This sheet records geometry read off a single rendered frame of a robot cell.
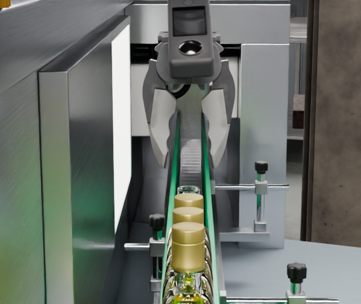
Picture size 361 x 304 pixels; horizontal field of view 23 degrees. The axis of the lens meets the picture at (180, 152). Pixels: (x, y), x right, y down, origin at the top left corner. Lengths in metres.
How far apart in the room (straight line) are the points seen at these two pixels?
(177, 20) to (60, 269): 0.29
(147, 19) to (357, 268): 0.74
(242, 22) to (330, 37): 1.27
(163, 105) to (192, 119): 1.77
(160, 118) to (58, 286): 0.22
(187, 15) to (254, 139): 1.13
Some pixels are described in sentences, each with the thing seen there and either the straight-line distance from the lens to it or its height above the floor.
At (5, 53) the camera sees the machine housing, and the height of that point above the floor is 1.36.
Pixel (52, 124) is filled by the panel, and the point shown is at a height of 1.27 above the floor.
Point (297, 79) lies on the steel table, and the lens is 7.94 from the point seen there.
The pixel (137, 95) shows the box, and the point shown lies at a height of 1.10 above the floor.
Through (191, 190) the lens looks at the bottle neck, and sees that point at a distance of 1.11.
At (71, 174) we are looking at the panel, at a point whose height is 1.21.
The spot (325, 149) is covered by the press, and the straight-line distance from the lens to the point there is 3.33.
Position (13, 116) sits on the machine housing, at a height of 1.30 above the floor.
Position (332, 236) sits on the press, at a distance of 3.44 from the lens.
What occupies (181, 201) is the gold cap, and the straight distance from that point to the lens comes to 0.99.
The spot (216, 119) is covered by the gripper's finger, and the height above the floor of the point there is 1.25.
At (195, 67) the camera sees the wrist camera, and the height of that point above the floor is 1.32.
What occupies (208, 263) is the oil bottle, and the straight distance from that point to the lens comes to 1.02.
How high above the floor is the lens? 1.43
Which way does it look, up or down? 12 degrees down
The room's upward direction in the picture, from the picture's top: straight up
